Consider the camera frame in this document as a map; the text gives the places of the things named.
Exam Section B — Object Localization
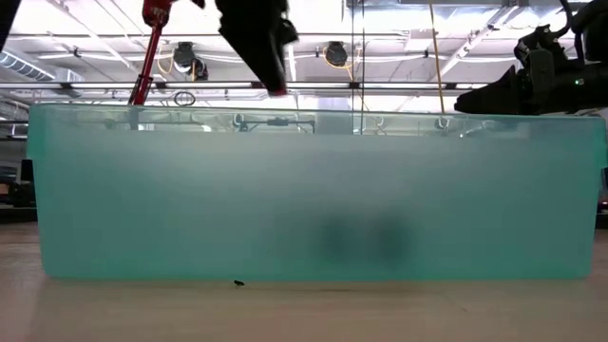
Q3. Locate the black ceiling cord reel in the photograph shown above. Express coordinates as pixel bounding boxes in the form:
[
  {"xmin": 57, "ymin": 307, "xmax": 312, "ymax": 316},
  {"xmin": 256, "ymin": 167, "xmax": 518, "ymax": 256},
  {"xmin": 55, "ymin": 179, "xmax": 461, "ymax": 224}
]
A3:
[
  {"xmin": 323, "ymin": 41, "xmax": 351, "ymax": 68},
  {"xmin": 171, "ymin": 41, "xmax": 210, "ymax": 82}
]

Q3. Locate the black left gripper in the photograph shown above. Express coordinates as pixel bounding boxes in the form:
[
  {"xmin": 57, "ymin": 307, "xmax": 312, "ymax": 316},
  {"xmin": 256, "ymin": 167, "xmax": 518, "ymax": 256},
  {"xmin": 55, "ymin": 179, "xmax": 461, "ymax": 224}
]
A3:
[{"xmin": 216, "ymin": 0, "xmax": 300, "ymax": 96}]

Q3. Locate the yellow hanging cable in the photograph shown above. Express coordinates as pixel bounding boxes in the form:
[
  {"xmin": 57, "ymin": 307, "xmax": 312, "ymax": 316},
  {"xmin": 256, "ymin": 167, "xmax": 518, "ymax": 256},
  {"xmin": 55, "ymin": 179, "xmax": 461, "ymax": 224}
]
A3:
[{"xmin": 428, "ymin": 0, "xmax": 447, "ymax": 115}]

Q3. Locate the translucent teal plastic bin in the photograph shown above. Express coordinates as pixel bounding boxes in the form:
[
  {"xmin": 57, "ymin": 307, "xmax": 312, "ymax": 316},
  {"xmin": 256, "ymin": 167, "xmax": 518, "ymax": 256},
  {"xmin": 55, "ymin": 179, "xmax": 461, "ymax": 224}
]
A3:
[{"xmin": 26, "ymin": 103, "xmax": 608, "ymax": 281}]

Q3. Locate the long ceiling light rail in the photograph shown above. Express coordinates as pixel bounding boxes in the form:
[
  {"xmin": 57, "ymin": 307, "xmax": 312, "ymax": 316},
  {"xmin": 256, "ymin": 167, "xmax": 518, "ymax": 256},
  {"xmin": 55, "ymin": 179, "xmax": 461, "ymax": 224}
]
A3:
[{"xmin": 0, "ymin": 81, "xmax": 490, "ymax": 92}]

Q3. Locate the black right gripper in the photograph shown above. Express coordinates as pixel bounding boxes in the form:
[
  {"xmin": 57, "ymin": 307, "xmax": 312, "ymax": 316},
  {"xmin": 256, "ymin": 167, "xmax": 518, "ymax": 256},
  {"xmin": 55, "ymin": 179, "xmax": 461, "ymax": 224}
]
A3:
[{"xmin": 453, "ymin": 64, "xmax": 577, "ymax": 116}]

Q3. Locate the silver ceiling duct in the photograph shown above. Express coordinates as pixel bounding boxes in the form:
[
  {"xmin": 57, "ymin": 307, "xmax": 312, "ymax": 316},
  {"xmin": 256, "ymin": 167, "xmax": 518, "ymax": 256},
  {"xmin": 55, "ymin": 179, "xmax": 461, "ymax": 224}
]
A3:
[{"xmin": 0, "ymin": 49, "xmax": 85, "ymax": 99}]

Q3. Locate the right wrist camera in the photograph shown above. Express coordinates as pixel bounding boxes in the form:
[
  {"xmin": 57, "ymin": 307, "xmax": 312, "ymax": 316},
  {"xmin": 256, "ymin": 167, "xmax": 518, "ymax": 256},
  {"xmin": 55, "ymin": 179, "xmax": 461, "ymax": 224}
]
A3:
[{"xmin": 514, "ymin": 24, "xmax": 569, "ymax": 66}]

